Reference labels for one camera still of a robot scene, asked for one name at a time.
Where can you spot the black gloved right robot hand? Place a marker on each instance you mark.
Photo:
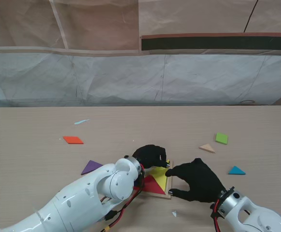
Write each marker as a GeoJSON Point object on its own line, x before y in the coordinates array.
{"type": "Point", "coordinates": [203, 183]}

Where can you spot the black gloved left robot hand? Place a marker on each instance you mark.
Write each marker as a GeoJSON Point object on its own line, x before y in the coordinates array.
{"type": "Point", "coordinates": [150, 155]}

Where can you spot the yellow large tangram triangle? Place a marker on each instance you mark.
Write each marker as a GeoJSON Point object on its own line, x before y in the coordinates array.
{"type": "Point", "coordinates": [161, 177]}

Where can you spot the red large tangram triangle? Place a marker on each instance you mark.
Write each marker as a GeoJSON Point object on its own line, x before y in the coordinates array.
{"type": "Point", "coordinates": [152, 186]}

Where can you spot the square wooden tangram tray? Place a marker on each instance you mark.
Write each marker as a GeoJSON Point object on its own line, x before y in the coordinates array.
{"type": "Point", "coordinates": [168, 186]}

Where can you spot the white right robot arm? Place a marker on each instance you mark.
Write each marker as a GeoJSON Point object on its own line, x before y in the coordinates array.
{"type": "Point", "coordinates": [246, 215]}

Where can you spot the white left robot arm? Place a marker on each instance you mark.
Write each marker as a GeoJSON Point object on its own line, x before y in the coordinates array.
{"type": "Point", "coordinates": [82, 200]}

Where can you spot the blue small tangram triangle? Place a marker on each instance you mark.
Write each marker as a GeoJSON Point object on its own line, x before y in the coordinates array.
{"type": "Point", "coordinates": [236, 171]}

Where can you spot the natural wood tangram triangle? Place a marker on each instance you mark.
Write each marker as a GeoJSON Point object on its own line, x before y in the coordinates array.
{"type": "Point", "coordinates": [207, 148]}

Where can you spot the green tangram square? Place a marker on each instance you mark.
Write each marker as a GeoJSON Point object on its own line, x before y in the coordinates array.
{"type": "Point", "coordinates": [221, 138]}

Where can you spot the purple tangram triangle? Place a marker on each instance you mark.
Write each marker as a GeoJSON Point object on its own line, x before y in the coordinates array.
{"type": "Point", "coordinates": [91, 166]}

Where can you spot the orange tangram parallelogram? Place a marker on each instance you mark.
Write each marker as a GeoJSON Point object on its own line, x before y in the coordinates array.
{"type": "Point", "coordinates": [73, 140]}

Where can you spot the white pointed paper scrap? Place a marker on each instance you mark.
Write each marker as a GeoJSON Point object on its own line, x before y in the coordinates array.
{"type": "Point", "coordinates": [174, 213]}

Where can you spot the light blue tape scrap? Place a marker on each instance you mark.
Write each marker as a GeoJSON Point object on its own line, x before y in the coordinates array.
{"type": "Point", "coordinates": [80, 121]}

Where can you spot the marble print backdrop sheet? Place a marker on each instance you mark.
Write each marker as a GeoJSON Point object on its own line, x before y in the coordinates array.
{"type": "Point", "coordinates": [130, 77]}

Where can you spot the black strip with red edge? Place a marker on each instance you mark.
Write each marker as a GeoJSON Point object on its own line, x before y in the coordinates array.
{"type": "Point", "coordinates": [215, 43]}

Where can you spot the beige paper backdrop sheet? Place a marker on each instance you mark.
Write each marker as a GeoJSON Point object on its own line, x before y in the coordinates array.
{"type": "Point", "coordinates": [94, 24]}

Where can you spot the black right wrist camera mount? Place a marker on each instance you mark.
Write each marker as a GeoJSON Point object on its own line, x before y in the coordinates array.
{"type": "Point", "coordinates": [214, 209]}

